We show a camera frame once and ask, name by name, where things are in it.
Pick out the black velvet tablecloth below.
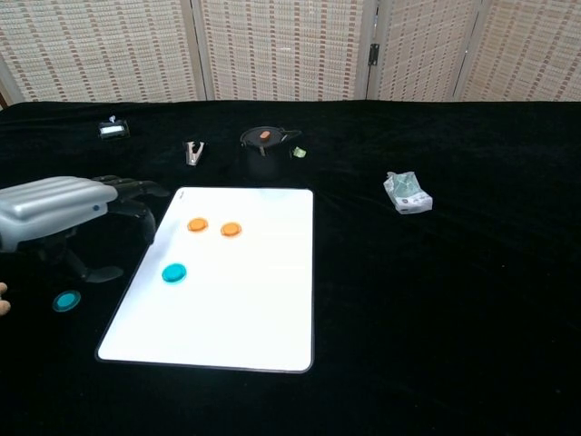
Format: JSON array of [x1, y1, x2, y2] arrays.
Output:
[[0, 99, 581, 436]]

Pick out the silver black-fingered left robot hand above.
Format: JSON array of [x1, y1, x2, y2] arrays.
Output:
[[0, 174, 172, 284]]

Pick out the blue round magnet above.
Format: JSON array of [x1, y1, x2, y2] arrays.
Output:
[[51, 290, 83, 313], [161, 262, 189, 286]]

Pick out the black kettle with lid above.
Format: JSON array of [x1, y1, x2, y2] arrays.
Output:
[[239, 126, 303, 179]]

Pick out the woven folding screen panel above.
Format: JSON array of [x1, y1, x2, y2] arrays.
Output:
[[366, 0, 483, 103], [0, 0, 208, 104], [453, 0, 581, 104], [190, 0, 379, 103]]

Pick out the white rectangular board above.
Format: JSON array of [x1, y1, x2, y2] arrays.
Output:
[[94, 185, 315, 375]]

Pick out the crumpled plastic wrapper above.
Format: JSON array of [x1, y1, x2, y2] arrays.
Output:
[[383, 171, 434, 215]]

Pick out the small black tally counter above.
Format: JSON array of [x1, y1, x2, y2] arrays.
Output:
[[98, 116, 133, 142]]

